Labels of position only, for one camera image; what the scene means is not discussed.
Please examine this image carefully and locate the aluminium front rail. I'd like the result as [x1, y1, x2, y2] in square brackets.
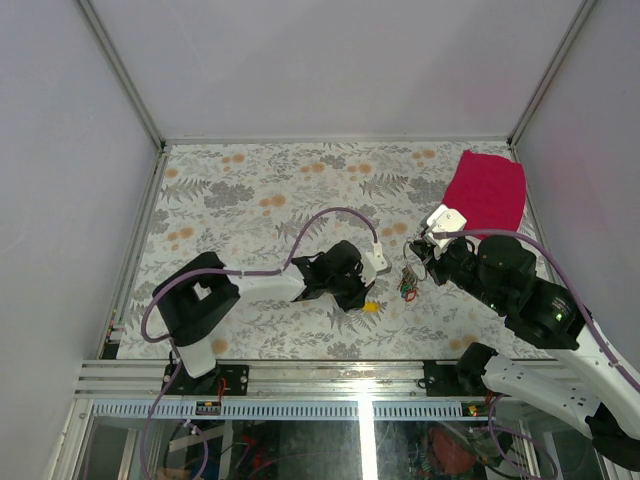
[74, 359, 614, 421]

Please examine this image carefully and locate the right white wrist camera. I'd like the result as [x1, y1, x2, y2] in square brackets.
[420, 204, 467, 259]

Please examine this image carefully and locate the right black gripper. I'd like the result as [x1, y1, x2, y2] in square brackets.
[408, 233, 505, 311]

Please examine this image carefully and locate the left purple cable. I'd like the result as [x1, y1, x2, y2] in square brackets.
[138, 207, 384, 480]

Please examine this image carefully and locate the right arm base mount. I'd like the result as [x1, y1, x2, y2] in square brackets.
[417, 342, 498, 397]

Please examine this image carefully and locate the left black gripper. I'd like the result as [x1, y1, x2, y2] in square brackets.
[327, 264, 375, 313]

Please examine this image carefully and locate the red folded cloth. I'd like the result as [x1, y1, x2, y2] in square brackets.
[442, 150, 526, 232]

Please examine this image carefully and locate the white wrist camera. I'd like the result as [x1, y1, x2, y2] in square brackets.
[360, 242, 392, 286]
[420, 204, 467, 259]

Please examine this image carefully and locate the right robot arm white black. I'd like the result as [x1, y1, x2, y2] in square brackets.
[410, 230, 639, 471]

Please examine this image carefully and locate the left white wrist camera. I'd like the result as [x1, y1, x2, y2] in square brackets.
[360, 242, 392, 286]

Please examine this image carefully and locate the yellow key tag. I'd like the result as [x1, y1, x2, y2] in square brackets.
[362, 302, 379, 313]

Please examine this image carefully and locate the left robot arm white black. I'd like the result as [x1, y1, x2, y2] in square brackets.
[152, 240, 388, 395]

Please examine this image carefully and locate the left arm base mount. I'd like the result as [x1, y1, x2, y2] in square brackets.
[162, 352, 250, 397]

